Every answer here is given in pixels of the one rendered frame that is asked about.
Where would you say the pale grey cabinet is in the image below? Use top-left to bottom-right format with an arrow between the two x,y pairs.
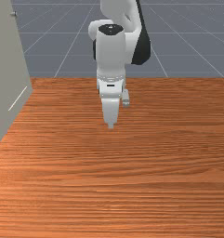
0,0 -> 34,150

